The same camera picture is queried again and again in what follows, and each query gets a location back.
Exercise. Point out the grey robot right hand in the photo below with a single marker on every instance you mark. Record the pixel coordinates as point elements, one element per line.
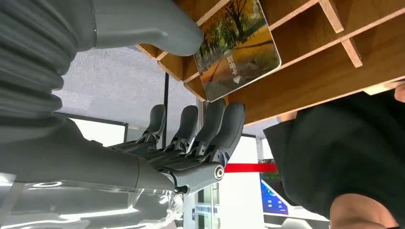
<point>79,158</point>

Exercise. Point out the red barrier belt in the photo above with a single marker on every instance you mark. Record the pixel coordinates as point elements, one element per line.
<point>250,167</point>

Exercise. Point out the plastic-wrapped wrist camera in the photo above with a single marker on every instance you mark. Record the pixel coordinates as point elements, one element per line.
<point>79,208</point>

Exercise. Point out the black frame post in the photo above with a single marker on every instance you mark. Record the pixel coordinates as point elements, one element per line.
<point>165,91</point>

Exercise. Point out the robot right arm ribbed sleeve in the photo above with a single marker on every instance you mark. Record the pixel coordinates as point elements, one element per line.
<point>28,63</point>

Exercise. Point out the wooden card slot rack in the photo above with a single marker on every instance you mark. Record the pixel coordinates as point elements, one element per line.
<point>316,69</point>

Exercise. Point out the blue display screen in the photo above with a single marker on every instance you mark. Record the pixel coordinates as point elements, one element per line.
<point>272,199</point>

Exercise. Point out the seated person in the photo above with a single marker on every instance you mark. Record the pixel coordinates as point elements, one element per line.
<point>341,151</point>

